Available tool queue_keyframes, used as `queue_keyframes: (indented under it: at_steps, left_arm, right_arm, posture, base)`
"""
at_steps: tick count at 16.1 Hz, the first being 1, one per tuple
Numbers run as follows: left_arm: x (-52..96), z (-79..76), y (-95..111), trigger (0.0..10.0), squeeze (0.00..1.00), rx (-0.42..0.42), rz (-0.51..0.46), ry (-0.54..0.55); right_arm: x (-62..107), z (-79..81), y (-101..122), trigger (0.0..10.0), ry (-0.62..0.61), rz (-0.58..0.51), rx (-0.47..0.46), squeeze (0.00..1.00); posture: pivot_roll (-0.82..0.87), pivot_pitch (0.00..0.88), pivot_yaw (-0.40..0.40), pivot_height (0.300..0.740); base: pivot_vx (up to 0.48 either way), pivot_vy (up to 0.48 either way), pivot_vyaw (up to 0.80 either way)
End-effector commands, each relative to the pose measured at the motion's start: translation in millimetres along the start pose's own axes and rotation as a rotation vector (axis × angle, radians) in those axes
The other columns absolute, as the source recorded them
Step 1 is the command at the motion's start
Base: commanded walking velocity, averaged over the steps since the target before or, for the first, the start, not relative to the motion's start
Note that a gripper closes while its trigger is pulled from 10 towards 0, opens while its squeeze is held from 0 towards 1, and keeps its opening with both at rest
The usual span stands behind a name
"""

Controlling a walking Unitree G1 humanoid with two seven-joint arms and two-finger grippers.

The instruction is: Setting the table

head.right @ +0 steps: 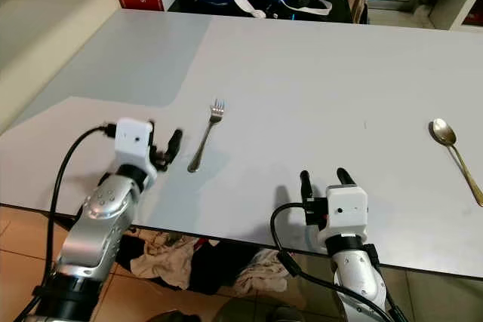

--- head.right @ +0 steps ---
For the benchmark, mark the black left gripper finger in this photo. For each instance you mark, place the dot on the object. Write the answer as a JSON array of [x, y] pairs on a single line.
[[176, 141]]

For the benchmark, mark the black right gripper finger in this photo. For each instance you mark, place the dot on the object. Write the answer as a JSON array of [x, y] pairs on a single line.
[[305, 185], [345, 177]]

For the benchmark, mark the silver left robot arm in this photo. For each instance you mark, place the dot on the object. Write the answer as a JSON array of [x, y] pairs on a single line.
[[98, 216]]

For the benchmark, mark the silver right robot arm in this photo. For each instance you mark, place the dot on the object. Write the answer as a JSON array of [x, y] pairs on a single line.
[[358, 277]]

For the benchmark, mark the silver metal fork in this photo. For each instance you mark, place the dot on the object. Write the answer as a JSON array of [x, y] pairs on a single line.
[[204, 141]]

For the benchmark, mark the white crumpled cloth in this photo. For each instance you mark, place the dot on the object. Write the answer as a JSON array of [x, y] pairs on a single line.
[[264, 273]]

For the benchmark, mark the beige crumpled cloth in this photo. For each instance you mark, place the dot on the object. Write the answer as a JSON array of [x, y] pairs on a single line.
[[158, 254]]

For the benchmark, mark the gold metal spoon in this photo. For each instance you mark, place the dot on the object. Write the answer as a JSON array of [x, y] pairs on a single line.
[[444, 133]]

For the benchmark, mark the black crumpled cloth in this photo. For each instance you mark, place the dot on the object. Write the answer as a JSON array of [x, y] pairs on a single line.
[[219, 265]]

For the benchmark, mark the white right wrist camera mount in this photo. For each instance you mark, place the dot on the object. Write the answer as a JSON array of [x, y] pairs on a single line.
[[347, 209]]

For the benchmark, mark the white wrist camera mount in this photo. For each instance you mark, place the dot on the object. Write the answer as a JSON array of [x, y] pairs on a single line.
[[347, 209], [132, 141]]

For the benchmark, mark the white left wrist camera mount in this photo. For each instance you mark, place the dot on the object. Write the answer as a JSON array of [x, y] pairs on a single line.
[[132, 141]]

